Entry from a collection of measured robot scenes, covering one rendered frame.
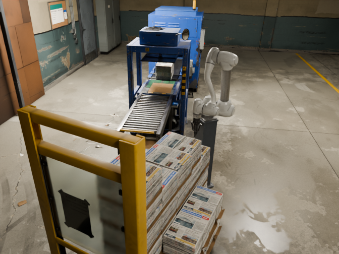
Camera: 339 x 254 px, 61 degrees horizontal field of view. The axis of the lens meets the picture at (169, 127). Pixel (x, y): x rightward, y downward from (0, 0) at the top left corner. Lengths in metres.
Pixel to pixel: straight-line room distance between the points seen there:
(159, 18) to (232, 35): 5.65
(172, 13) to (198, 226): 5.17
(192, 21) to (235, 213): 4.42
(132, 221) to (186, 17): 5.66
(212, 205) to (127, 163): 1.63
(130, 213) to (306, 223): 2.70
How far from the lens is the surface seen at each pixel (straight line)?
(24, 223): 3.79
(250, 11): 11.99
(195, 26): 6.77
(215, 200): 2.91
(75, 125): 1.47
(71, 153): 1.63
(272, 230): 3.64
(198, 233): 2.59
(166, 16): 6.81
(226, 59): 3.05
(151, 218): 2.21
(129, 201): 1.47
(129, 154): 1.30
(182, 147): 2.77
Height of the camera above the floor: 2.50
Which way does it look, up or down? 27 degrees down
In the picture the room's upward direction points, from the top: 2 degrees clockwise
